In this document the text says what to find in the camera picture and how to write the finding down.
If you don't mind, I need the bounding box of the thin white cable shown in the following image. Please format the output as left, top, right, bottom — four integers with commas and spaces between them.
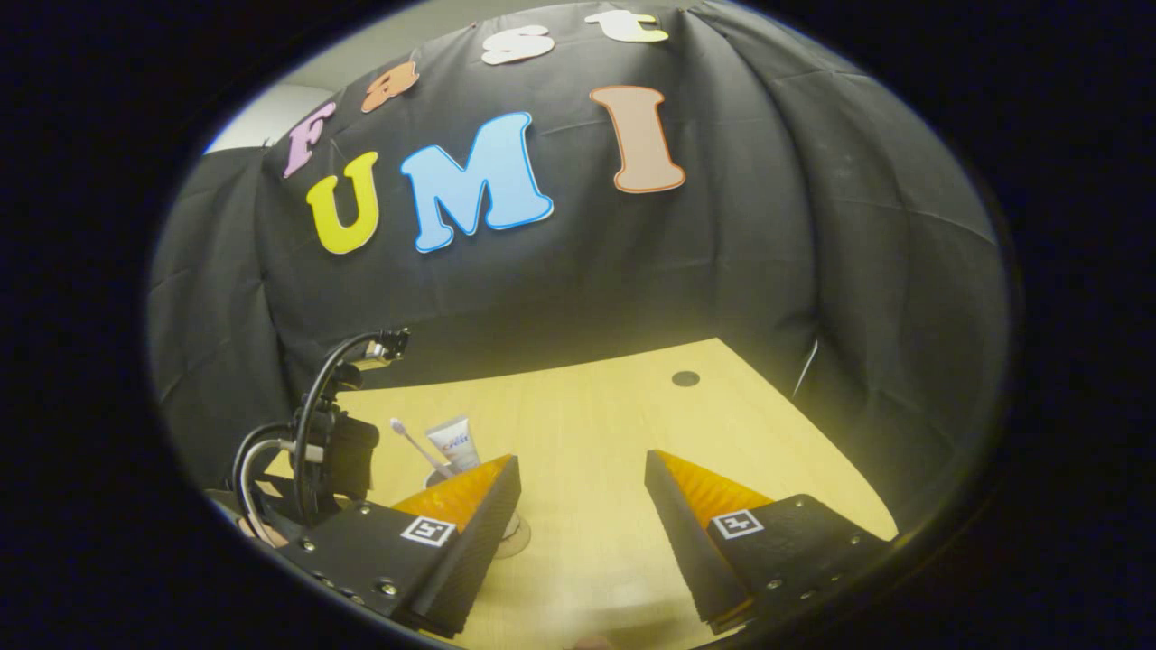
792, 339, 820, 399

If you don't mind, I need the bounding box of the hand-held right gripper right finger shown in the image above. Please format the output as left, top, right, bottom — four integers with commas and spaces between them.
644, 450, 890, 633

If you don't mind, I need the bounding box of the black backdrop cloth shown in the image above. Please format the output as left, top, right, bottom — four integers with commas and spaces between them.
149, 0, 1008, 534

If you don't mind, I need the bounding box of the white toothpaste tube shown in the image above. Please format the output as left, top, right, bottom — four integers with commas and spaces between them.
425, 415, 482, 476

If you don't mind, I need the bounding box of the white toothbrush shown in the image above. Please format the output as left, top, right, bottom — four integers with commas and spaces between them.
389, 417, 454, 478

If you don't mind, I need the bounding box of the round cork coaster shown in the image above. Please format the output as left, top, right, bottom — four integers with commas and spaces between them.
492, 519, 533, 560

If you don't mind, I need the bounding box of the light wooden desktop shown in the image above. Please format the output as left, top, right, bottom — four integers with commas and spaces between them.
266, 338, 900, 650

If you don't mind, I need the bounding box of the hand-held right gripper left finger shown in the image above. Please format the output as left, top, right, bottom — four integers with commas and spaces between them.
289, 454, 522, 637

